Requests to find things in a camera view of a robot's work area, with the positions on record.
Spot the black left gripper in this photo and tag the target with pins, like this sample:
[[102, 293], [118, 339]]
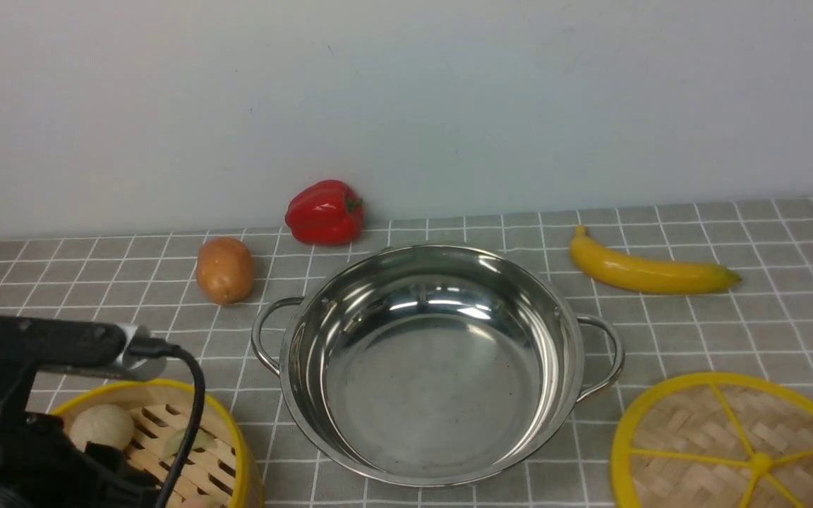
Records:
[[40, 466]]

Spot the yellow bamboo steamer basket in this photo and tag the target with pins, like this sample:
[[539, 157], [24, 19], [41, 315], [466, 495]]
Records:
[[223, 470]]

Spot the yellow woven steamer lid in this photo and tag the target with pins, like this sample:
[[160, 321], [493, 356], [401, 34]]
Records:
[[714, 440]]

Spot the stainless steel pot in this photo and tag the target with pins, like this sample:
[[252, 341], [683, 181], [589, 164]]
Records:
[[433, 365]]

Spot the white steamed bun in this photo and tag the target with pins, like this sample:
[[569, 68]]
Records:
[[104, 424]]

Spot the pink dumpling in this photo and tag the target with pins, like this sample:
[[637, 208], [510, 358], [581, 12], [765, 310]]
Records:
[[200, 501]]

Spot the green dumpling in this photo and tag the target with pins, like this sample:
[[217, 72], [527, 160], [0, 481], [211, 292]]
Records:
[[202, 440]]

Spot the brown potato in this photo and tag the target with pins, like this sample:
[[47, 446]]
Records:
[[225, 271]]

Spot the red bell pepper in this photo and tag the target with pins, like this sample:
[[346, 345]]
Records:
[[328, 213]]

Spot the yellow banana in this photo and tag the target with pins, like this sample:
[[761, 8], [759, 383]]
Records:
[[647, 275]]

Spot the grey checked tablecloth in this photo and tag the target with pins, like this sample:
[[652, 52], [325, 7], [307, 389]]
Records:
[[763, 328]]

